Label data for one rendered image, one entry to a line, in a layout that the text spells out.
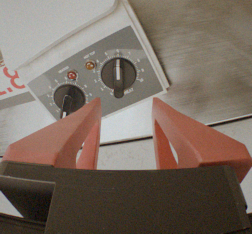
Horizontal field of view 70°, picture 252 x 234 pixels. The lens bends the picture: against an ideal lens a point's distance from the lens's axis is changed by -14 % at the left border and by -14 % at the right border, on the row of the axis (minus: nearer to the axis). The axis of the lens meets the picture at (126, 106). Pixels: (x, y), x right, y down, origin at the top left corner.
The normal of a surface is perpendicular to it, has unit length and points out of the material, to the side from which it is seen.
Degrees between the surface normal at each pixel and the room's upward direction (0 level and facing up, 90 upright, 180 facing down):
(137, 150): 0
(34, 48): 0
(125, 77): 30
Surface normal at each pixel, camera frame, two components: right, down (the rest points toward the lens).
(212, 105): -0.21, 0.14
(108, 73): 0.03, 0.58
